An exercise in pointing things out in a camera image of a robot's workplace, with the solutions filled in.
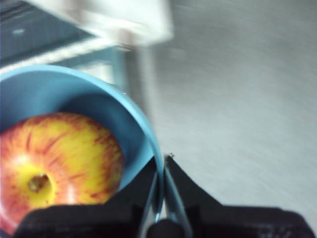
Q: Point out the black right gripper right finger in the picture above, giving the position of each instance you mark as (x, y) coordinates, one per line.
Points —
(223, 220)

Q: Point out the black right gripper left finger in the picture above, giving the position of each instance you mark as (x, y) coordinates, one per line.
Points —
(99, 220)

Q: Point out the red yellow apple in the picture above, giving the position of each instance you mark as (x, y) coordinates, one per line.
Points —
(62, 158)

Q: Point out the blue ceramic bowl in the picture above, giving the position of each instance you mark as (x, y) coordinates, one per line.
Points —
(81, 94)

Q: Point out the cream toaster oven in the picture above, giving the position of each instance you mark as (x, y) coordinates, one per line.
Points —
(138, 22)

